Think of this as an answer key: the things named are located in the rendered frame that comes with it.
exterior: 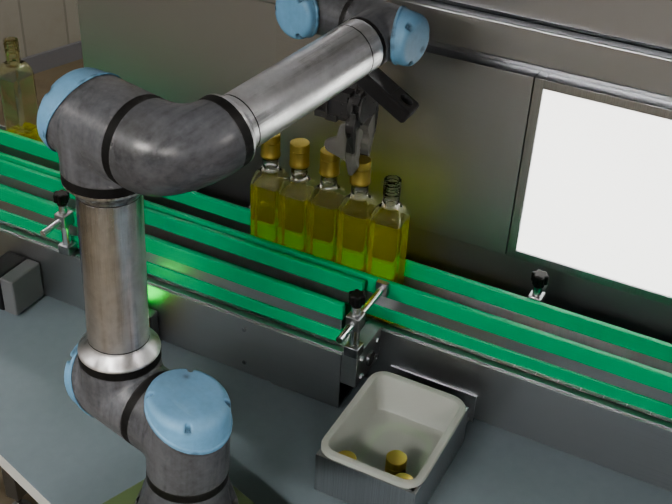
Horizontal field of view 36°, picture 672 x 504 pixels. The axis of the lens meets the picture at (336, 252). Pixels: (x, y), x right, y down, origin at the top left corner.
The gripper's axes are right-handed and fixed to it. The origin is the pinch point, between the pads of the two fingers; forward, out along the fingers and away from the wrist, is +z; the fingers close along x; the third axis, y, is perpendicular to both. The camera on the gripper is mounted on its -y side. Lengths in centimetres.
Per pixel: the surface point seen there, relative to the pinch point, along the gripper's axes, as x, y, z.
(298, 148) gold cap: 1.3, 10.9, -0.5
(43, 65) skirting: -195, 238, 113
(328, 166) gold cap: 1.3, 5.2, 1.4
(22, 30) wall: -189, 242, 95
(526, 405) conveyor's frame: 6.9, -35.7, 32.8
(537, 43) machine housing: -12.3, -23.3, -21.9
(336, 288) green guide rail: 6.2, 0.5, 21.9
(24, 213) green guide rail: 11, 64, 23
